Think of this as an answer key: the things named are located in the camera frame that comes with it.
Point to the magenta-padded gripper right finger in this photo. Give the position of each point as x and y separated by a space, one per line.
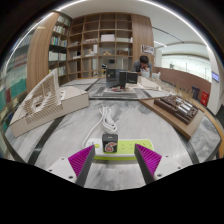
150 160

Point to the small black charger block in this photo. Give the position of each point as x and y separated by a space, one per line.
110 143

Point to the bookshelf with colourful books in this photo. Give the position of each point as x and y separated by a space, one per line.
16 80

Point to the dark bin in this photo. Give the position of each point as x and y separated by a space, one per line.
195 93

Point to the wooden shelf unit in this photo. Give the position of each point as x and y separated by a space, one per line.
106 36

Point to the wall poster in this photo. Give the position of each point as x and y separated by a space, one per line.
147 49

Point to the small white paper model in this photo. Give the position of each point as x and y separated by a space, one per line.
146 83

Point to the white architectural model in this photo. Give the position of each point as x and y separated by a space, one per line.
50 103

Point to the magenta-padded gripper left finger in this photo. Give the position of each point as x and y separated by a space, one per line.
81 161

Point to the curved wooden slatted bench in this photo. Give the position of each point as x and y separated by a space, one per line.
220 146

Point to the white and green power strip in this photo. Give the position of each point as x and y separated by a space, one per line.
128 146

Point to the brown architectural model on board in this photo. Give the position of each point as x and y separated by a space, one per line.
173 106

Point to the person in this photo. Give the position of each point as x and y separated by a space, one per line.
143 65

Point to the red bin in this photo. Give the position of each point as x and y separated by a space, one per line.
204 98

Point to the blue wall screen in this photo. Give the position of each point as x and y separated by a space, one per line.
215 76

